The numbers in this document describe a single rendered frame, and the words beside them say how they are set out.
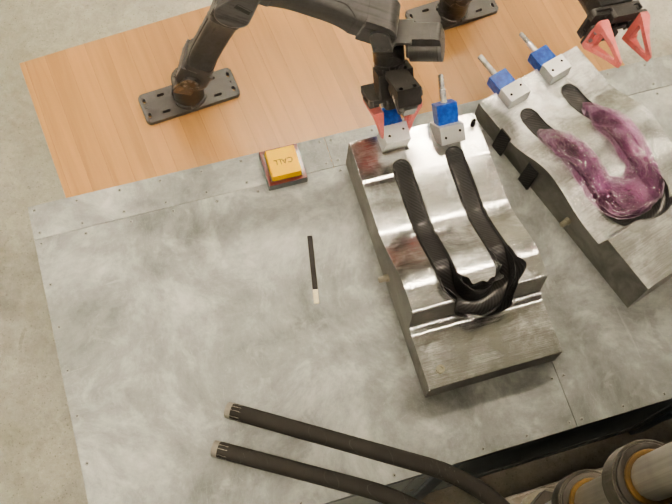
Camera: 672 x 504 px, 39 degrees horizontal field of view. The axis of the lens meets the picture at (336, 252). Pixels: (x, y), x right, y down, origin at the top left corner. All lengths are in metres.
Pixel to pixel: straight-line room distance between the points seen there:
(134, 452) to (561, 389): 0.79
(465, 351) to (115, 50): 0.96
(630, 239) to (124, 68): 1.07
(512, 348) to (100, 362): 0.75
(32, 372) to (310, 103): 1.13
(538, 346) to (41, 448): 1.38
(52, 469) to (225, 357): 0.93
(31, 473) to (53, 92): 1.04
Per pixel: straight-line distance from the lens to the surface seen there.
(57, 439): 2.64
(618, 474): 1.33
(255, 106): 2.01
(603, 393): 1.88
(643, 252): 1.87
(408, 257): 1.76
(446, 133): 1.86
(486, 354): 1.78
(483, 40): 2.15
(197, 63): 1.85
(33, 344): 2.71
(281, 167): 1.90
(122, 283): 1.86
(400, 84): 1.70
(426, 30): 1.71
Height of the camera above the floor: 2.53
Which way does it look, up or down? 68 degrees down
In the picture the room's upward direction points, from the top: 10 degrees clockwise
